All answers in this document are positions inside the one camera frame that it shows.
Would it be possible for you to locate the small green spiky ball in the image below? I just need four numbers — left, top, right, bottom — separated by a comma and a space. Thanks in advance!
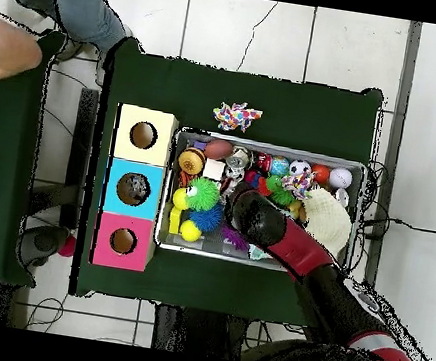
181, 174, 223, 215

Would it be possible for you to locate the small blue spiky ball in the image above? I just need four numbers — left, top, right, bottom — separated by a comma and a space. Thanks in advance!
186, 200, 225, 235

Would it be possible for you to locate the polka dot cloth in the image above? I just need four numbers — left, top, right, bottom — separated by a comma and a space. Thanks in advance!
278, 165, 318, 202
210, 97, 265, 136

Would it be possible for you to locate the teal knitted cloth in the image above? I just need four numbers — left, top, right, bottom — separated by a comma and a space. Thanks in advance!
247, 243, 280, 264

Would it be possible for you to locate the cream knitted cloth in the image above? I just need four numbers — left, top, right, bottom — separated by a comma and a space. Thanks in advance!
295, 185, 358, 259

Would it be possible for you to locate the wooden box with three holes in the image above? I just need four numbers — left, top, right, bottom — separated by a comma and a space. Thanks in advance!
87, 101, 182, 275

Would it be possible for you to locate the shallow clear mesh bin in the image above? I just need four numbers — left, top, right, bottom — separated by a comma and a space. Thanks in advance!
151, 124, 371, 285

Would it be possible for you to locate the brown toy football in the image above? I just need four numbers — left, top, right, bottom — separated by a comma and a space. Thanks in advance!
203, 136, 235, 163

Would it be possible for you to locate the wooden burger toy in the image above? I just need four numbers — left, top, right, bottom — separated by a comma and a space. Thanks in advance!
176, 146, 209, 178

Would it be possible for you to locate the black and white soccer ball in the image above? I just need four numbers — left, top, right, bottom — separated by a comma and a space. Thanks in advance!
288, 158, 314, 179

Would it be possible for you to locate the dark green table cloth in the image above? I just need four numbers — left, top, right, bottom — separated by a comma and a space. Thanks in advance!
0, 22, 73, 289
67, 33, 388, 342

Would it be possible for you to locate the white baseball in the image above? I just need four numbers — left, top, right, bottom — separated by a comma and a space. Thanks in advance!
327, 166, 355, 191

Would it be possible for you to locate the black upright panel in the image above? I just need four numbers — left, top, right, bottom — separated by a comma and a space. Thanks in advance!
58, 86, 101, 232

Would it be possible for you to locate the red ball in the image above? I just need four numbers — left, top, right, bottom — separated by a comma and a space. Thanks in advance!
55, 233, 78, 259

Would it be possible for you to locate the grey rounded object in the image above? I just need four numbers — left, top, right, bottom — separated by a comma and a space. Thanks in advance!
16, 220, 71, 273

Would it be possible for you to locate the person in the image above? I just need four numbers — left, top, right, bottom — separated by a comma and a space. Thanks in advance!
0, 0, 139, 71

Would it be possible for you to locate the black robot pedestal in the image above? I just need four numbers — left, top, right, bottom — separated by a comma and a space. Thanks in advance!
150, 302, 251, 361

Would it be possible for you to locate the black cable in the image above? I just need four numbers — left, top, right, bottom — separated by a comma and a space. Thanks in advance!
362, 212, 436, 238

